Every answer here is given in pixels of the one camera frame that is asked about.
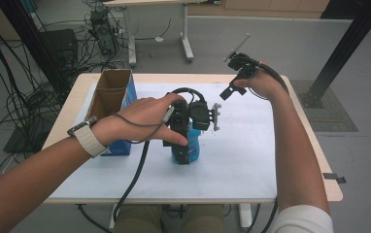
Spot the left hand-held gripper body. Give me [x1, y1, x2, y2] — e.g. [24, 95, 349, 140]
[162, 98, 222, 149]

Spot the person's right hand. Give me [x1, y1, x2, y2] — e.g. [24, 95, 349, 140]
[233, 68, 287, 102]

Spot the person's right leg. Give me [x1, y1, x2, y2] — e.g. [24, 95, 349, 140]
[180, 203, 225, 233]

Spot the white strap wristwatch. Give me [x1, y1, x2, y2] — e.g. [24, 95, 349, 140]
[66, 116, 109, 158]

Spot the thick black gripper cable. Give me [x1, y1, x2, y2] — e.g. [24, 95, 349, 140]
[112, 139, 152, 224]

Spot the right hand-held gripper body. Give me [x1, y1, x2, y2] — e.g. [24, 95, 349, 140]
[223, 32, 261, 81]

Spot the thin grey cable with plug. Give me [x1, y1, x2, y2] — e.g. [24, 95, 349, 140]
[111, 106, 176, 145]

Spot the white table mat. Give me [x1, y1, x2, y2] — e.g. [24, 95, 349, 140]
[49, 81, 278, 199]

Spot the black equipment case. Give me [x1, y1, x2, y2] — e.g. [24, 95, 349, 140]
[40, 28, 80, 66]

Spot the tangle of black cables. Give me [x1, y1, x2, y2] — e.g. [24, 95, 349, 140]
[0, 0, 127, 178]

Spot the black floor mat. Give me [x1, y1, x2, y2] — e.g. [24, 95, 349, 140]
[3, 125, 55, 155]

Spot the grey floor mat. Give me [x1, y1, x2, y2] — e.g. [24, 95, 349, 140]
[289, 79, 359, 133]

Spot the blue plastic bottle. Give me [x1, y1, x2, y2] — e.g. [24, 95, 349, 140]
[171, 120, 203, 165]

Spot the person's left leg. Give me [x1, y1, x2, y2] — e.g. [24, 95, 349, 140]
[114, 203, 164, 233]

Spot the person's leg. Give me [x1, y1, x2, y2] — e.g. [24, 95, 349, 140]
[180, 203, 225, 233]
[114, 203, 164, 233]

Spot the black metal post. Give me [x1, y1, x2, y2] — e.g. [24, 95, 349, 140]
[0, 0, 69, 95]
[302, 0, 371, 109]

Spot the black tape strip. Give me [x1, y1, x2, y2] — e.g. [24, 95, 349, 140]
[322, 172, 348, 184]

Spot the person's left hand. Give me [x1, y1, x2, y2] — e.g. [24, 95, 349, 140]
[91, 92, 188, 149]

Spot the blue cardboard box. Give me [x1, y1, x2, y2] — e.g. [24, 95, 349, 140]
[84, 68, 139, 157]

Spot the white table leg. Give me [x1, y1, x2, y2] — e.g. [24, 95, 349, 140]
[237, 203, 253, 229]

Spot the white desk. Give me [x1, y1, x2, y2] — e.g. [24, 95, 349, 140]
[102, 0, 222, 68]

